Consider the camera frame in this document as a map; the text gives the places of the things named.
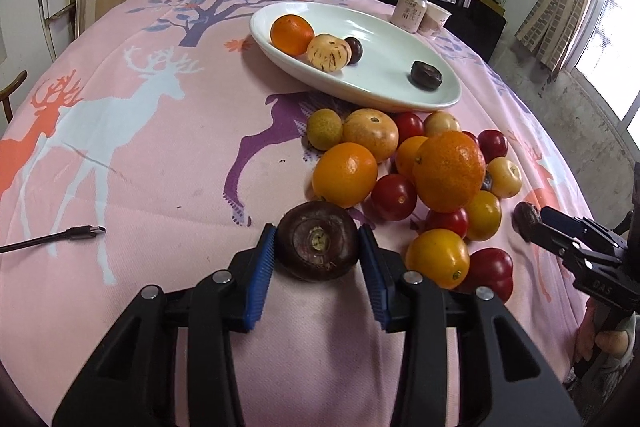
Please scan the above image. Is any small dark purple plum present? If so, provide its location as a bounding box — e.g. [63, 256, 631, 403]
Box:
[344, 37, 364, 66]

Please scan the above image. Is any pale pink drink can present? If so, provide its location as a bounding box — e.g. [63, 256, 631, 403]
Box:
[391, 0, 427, 32]

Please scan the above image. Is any window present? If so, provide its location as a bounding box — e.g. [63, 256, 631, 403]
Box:
[570, 0, 640, 138]

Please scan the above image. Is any dark brown water chestnut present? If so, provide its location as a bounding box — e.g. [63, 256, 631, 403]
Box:
[513, 201, 544, 242]
[410, 61, 444, 91]
[275, 201, 361, 282]

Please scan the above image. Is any black USB cable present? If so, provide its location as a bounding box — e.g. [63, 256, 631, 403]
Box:
[0, 225, 107, 255]

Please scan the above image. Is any smooth orange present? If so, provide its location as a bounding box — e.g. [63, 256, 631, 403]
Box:
[405, 228, 471, 290]
[312, 142, 379, 208]

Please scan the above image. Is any person's right hand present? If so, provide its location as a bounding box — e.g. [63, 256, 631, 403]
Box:
[595, 329, 632, 356]

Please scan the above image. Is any pale yellow round fruit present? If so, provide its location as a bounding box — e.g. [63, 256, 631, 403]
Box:
[485, 157, 523, 199]
[423, 111, 462, 138]

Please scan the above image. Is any small orange tomato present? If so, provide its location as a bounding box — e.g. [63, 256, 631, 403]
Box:
[395, 135, 429, 182]

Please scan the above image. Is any wooden chair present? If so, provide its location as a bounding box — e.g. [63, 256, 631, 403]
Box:
[0, 71, 28, 125]

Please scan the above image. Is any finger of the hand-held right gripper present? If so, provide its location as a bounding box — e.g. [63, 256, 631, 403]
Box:
[529, 220, 621, 275]
[542, 207, 628, 253]

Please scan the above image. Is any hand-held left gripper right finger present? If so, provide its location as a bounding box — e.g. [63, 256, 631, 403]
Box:
[356, 223, 583, 427]

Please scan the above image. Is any brown-green longan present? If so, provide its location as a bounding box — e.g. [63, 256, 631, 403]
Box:
[306, 109, 344, 151]

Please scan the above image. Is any large striped yellow-orange melon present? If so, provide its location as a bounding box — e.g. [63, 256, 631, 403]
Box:
[342, 108, 400, 163]

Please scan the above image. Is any purple-striped pepino melon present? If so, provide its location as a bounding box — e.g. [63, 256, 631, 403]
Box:
[306, 34, 350, 72]

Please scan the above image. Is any yellow tomato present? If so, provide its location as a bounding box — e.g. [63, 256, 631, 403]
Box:
[464, 190, 502, 242]

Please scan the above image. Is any dark red tomato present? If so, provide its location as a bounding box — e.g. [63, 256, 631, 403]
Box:
[477, 129, 509, 164]

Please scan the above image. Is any white oval plate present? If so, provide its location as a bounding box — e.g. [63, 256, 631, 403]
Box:
[249, 0, 462, 114]

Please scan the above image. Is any person's right forearm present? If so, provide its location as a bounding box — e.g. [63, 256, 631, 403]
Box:
[565, 352, 640, 405]

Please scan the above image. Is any pink deer-print tablecloth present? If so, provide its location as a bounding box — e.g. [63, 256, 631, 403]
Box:
[0, 0, 601, 427]

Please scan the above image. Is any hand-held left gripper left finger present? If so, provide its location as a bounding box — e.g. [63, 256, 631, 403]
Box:
[52, 223, 278, 427]

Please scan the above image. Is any white paper cup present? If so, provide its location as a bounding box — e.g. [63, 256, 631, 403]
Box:
[419, 1, 452, 36]

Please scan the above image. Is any large rough-skinned tangerine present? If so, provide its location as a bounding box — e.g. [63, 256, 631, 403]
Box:
[412, 131, 487, 213]

